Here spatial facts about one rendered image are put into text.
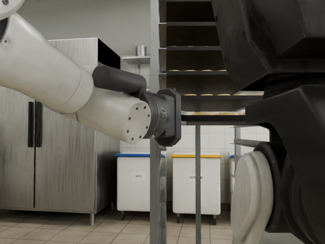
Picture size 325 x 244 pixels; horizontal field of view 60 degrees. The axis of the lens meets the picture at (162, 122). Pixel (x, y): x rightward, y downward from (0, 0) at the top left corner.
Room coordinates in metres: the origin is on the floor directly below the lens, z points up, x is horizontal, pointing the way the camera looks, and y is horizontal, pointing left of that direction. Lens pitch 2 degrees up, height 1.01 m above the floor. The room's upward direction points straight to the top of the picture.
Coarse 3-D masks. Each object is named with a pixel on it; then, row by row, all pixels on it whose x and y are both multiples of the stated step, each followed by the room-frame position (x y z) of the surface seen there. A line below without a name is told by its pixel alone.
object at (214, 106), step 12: (192, 96) 1.01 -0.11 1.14; (204, 96) 1.01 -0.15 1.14; (216, 96) 1.01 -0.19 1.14; (228, 96) 1.01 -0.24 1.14; (240, 96) 1.01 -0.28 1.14; (252, 96) 1.01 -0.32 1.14; (192, 108) 1.40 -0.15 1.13; (204, 108) 1.40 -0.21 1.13; (216, 108) 1.40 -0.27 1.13; (228, 108) 1.40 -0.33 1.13
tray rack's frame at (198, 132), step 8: (160, 72) 1.60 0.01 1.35; (240, 128) 1.59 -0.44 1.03; (200, 136) 1.61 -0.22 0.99; (240, 136) 1.59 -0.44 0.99; (200, 144) 1.61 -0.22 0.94; (160, 152) 1.60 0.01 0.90; (200, 152) 1.61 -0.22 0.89; (240, 152) 1.59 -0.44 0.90; (200, 160) 1.61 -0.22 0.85; (200, 168) 1.61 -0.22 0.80; (200, 176) 1.61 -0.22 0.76; (200, 184) 1.61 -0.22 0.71; (200, 192) 1.61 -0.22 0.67; (200, 200) 1.61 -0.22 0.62; (200, 208) 1.61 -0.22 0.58; (200, 216) 1.61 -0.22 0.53; (200, 224) 1.61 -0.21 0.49; (200, 232) 1.61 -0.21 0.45; (200, 240) 1.61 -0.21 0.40
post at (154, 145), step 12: (156, 0) 0.99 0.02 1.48; (156, 12) 0.99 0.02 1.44; (156, 24) 0.99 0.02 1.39; (156, 36) 0.99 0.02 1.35; (156, 48) 0.99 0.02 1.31; (156, 60) 0.99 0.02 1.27; (156, 72) 0.99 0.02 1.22; (156, 84) 0.99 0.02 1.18; (156, 144) 0.99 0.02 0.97; (156, 156) 0.99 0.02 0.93; (156, 168) 0.99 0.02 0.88; (156, 180) 0.99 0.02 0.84; (156, 192) 0.99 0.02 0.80; (156, 204) 0.99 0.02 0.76; (156, 216) 0.99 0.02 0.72; (156, 228) 0.99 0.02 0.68; (156, 240) 0.99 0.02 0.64
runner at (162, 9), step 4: (160, 0) 1.00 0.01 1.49; (164, 0) 1.00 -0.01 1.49; (160, 4) 1.03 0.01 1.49; (164, 4) 1.03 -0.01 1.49; (160, 8) 1.06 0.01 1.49; (164, 8) 1.06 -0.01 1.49; (160, 12) 1.10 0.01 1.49; (164, 12) 1.10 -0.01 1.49; (160, 16) 1.14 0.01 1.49; (164, 16) 1.14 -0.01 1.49; (160, 20) 1.18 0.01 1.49; (164, 20) 1.18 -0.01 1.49
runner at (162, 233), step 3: (162, 231) 1.21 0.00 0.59; (165, 231) 1.21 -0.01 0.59; (159, 234) 1.10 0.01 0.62; (162, 234) 1.18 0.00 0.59; (165, 234) 1.18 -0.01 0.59; (159, 237) 1.07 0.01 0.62; (162, 237) 1.15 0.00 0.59; (165, 237) 1.15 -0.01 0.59; (159, 240) 1.05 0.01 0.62; (162, 240) 1.12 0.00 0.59; (165, 240) 1.12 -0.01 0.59; (159, 243) 1.02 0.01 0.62; (162, 243) 1.09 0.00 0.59; (165, 243) 1.09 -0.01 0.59
